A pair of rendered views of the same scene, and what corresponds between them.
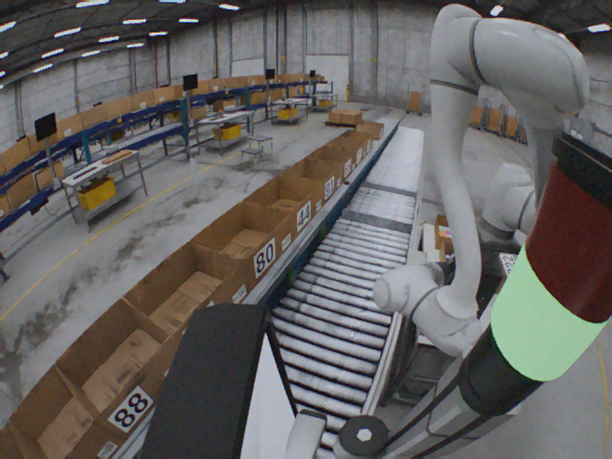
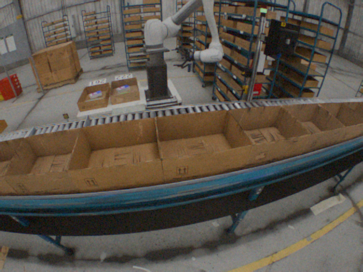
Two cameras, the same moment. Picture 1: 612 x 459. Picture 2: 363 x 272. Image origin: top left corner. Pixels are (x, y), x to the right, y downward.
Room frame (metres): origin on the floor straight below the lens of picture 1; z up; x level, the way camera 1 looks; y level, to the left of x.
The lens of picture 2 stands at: (1.43, 0.73, 1.54)
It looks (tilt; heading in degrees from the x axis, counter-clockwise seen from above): 40 degrees down; 234
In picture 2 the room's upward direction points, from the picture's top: straight up
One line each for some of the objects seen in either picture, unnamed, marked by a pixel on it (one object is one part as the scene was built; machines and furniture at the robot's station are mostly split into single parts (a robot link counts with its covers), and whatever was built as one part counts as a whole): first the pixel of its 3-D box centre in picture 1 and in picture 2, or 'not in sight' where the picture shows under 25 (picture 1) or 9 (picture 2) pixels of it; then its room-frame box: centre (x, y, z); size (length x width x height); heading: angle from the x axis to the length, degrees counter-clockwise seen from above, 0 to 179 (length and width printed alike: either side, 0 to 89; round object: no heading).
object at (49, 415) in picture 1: (59, 434); (339, 121); (-0.07, 0.75, 0.96); 0.39 x 0.29 x 0.17; 156
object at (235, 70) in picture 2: not in sight; (248, 73); (-0.56, -0.54, 0.79); 0.40 x 0.30 x 0.10; 67
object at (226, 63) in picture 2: not in sight; (232, 62); (-0.76, -0.97, 0.79); 0.40 x 0.30 x 0.10; 67
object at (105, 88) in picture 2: (463, 236); (95, 96); (1.27, -1.00, 0.80); 0.38 x 0.28 x 0.10; 68
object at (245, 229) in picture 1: (244, 240); (199, 143); (1.00, 0.27, 0.97); 0.39 x 0.29 x 0.17; 156
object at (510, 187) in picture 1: (510, 195); (154, 31); (0.69, -0.71, 1.37); 0.18 x 0.16 x 0.22; 23
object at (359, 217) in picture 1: (375, 221); (83, 135); (1.50, -0.45, 0.76); 0.46 x 0.01 x 0.09; 66
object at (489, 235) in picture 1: (495, 225); (152, 47); (0.72, -0.71, 1.23); 0.22 x 0.18 x 0.06; 166
